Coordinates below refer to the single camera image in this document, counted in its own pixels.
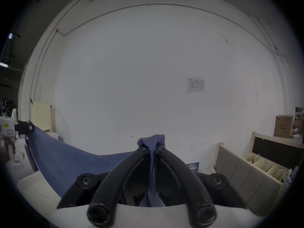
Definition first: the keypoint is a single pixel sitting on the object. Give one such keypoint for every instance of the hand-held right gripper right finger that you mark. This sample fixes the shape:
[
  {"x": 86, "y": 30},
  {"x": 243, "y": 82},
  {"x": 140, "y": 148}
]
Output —
[{"x": 190, "y": 179}]

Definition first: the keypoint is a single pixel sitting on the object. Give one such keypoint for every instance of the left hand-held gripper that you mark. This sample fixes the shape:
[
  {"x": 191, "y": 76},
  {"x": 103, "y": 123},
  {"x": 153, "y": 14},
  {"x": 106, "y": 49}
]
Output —
[{"x": 8, "y": 127}]

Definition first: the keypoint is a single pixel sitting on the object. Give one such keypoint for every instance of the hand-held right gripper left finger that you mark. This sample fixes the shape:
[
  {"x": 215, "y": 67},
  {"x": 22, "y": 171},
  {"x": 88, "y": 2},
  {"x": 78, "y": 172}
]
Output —
[{"x": 111, "y": 182}]

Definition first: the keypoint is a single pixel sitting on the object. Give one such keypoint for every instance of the dark blue shirt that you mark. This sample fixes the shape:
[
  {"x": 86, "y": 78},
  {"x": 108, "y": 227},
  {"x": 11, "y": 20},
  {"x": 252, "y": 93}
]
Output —
[{"x": 71, "y": 160}]

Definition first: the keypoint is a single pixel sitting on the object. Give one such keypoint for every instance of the person's left hand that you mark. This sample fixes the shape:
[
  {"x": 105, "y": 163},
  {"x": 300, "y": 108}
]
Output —
[{"x": 13, "y": 148}]

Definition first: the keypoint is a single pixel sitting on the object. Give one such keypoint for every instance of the small blue sign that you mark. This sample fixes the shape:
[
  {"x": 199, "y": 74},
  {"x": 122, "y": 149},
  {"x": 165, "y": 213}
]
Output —
[{"x": 192, "y": 166}]

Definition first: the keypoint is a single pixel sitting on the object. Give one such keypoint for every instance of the cream woven panel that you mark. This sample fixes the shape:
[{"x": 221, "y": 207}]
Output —
[{"x": 41, "y": 116}]

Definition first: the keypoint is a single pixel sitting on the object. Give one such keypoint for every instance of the grey padded wooden-framed panel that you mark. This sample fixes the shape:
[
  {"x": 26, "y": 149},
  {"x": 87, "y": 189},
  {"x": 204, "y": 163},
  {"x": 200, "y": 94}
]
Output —
[{"x": 247, "y": 182}]

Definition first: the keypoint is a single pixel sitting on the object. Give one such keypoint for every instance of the bed with white sheet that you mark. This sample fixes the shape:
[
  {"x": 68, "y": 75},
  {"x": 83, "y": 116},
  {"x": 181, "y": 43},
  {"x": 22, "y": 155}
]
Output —
[{"x": 35, "y": 191}]

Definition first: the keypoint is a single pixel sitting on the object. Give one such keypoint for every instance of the cream woven basket row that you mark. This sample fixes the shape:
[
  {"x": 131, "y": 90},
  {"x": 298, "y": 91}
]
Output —
[{"x": 267, "y": 166}]

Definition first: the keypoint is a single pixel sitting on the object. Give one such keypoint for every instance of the black wooden-framed panel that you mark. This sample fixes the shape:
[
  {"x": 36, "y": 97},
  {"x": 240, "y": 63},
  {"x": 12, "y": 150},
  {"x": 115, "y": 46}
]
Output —
[{"x": 277, "y": 152}]

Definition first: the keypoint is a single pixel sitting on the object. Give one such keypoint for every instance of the white paper notice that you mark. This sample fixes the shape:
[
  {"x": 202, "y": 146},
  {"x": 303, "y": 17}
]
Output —
[{"x": 196, "y": 85}]

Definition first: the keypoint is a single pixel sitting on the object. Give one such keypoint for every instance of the brown cardboard carton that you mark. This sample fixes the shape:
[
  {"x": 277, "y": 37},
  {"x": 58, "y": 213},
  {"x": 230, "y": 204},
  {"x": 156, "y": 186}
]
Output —
[{"x": 283, "y": 126}]

